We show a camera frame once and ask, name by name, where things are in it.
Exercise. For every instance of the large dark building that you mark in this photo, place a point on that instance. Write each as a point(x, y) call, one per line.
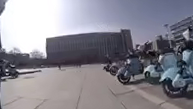
point(87, 46)

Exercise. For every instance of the grey paved plaza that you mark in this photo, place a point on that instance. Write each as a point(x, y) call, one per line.
point(71, 93)

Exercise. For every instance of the low distant buildings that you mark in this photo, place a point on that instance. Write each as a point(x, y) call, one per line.
point(155, 44)

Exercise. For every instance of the bare trees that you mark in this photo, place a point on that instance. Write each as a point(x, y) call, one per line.
point(24, 54)

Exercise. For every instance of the street lamp pole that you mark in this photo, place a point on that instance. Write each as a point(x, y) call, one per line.
point(168, 35)

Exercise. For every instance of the row of parked scooters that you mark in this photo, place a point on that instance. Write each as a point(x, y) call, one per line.
point(172, 69)

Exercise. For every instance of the pale multi-storey building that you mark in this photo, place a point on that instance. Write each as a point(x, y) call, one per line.
point(186, 27)

